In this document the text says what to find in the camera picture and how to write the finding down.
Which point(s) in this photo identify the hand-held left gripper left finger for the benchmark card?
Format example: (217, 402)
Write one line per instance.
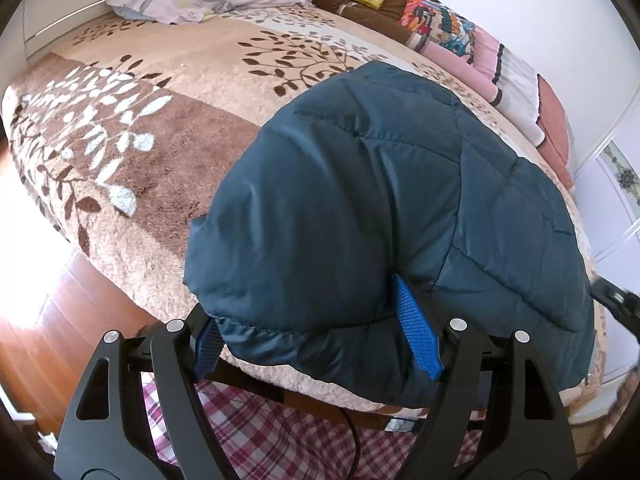
(207, 347)

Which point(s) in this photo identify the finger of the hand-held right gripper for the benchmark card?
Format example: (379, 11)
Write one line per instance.
(617, 299)

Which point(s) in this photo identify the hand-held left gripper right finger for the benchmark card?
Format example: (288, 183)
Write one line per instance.
(417, 327)

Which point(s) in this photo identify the dark teal quilted jacket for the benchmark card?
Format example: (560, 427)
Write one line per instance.
(360, 200)

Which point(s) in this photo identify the red plaid pants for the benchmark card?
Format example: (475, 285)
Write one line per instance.
(280, 440)

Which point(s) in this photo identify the white wardrobe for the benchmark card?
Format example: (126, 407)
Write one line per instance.
(620, 180)

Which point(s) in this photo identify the beige leaf print bed blanket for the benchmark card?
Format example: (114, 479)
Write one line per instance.
(175, 110)

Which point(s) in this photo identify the pink grey striped quilt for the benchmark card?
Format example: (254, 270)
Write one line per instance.
(515, 80)

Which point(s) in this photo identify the colourful cartoon cushion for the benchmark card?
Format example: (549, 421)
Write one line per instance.
(435, 22)

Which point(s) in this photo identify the brown folded quilt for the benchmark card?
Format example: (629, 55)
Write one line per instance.
(350, 16)

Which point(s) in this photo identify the white headboard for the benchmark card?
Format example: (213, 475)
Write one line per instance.
(50, 20)

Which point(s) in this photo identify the dark wooden bed frame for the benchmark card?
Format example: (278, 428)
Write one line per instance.
(310, 402)

